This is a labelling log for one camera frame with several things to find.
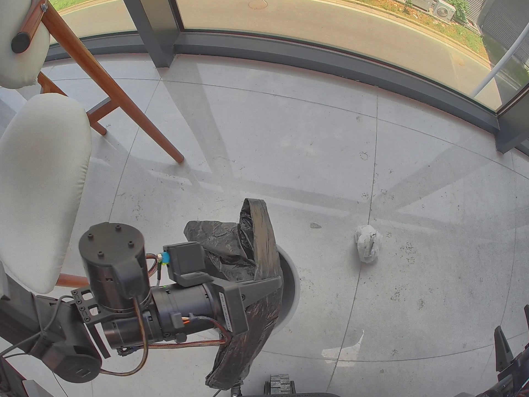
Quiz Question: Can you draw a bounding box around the white trash bin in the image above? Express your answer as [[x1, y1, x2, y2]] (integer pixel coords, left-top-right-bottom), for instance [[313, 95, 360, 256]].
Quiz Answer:
[[268, 244, 301, 338]]

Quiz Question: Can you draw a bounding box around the white cushioned wooden chair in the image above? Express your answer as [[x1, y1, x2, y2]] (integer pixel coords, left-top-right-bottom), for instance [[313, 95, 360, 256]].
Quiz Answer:
[[0, 0, 185, 295]]

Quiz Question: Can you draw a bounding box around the black plastic bag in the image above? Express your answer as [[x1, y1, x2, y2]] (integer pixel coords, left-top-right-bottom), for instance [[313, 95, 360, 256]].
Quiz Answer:
[[183, 198, 284, 390]]

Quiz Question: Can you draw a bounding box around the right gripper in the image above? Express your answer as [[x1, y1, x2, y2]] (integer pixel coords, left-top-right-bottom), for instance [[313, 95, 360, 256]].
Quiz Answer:
[[494, 304, 529, 387]]

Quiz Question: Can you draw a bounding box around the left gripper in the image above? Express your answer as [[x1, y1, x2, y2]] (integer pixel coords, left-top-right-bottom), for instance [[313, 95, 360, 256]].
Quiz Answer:
[[151, 276, 284, 341]]

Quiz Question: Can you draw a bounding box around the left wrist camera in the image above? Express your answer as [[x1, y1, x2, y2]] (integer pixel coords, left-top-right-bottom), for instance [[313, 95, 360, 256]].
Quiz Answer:
[[163, 242, 215, 289]]

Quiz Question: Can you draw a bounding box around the crumpled white paper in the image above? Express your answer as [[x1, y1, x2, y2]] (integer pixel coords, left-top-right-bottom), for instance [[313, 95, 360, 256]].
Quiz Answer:
[[354, 224, 381, 265]]

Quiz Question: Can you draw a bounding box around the window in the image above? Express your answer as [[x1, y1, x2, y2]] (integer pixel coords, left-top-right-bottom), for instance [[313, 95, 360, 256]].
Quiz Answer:
[[41, 0, 529, 154]]

